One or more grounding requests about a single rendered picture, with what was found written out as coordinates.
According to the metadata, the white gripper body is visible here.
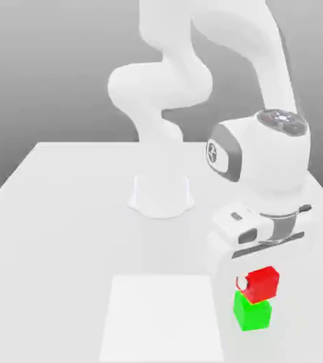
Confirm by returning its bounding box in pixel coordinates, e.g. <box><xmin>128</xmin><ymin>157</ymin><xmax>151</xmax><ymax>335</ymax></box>
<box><xmin>225</xmin><ymin>230</ymin><xmax>310</xmax><ymax>281</ymax></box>

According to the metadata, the small red cube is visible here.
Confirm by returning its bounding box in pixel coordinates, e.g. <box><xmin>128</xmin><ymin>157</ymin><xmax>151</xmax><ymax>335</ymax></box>
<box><xmin>236</xmin><ymin>265</ymin><xmax>281</xmax><ymax>305</ymax></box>

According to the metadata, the small green cube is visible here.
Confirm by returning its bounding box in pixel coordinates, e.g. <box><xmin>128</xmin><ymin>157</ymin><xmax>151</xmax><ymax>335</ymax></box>
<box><xmin>232</xmin><ymin>289</ymin><xmax>273</xmax><ymax>333</ymax></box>

